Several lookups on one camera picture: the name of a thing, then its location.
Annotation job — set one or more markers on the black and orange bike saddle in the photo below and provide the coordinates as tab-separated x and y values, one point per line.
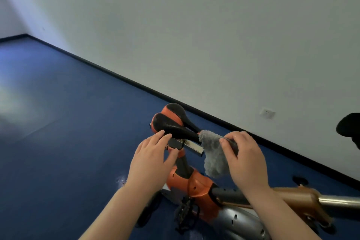
168	126

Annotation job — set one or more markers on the black baseboard strip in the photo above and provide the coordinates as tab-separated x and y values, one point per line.
112	73

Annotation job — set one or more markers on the person's right forearm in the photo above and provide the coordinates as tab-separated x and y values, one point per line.
278	217

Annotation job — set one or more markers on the person's left thumb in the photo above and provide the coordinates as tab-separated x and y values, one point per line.
172	158

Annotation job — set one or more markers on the white wall socket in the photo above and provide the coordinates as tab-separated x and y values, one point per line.
267	113

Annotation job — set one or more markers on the person's right thumb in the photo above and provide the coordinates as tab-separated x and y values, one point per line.
225	151

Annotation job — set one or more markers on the orange exercise bike frame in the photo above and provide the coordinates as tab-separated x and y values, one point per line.
197	186

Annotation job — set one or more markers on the person's left middle finger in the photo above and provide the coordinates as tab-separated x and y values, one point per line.
157	137

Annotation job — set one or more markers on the black adjustment knob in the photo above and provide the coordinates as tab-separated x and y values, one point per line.
299	180

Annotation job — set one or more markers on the black bike pedal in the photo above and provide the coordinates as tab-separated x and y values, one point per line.
185	214

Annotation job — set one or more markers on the person's right hand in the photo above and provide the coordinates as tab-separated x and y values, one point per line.
247	164

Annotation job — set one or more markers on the grey fluffy cleaning cloth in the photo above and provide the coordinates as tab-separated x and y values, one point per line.
213	158

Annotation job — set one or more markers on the person's left little finger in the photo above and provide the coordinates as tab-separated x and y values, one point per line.
139	148

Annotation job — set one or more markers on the person's left hand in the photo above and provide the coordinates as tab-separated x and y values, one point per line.
147	165

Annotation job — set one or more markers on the person's left forearm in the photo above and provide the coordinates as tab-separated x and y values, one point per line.
121	214

